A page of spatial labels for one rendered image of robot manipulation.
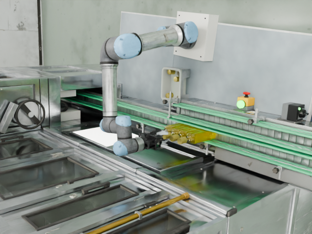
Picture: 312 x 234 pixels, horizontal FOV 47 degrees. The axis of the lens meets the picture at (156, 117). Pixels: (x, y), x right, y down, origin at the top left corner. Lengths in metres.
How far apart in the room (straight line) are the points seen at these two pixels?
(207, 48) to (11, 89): 1.32
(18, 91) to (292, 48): 1.74
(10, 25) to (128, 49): 3.89
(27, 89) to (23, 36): 2.99
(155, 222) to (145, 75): 1.44
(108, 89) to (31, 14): 3.89
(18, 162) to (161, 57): 1.17
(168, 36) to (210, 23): 0.36
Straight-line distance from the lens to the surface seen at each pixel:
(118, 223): 1.39
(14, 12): 5.54
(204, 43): 2.18
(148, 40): 1.84
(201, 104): 2.16
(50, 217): 1.54
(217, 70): 2.24
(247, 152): 1.94
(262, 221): 1.83
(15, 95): 2.61
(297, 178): 1.91
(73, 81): 2.77
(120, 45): 1.72
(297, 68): 1.97
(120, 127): 1.75
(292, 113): 1.91
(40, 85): 2.65
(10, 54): 5.52
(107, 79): 1.85
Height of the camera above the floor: 2.53
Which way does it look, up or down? 42 degrees down
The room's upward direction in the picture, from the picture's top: 100 degrees counter-clockwise
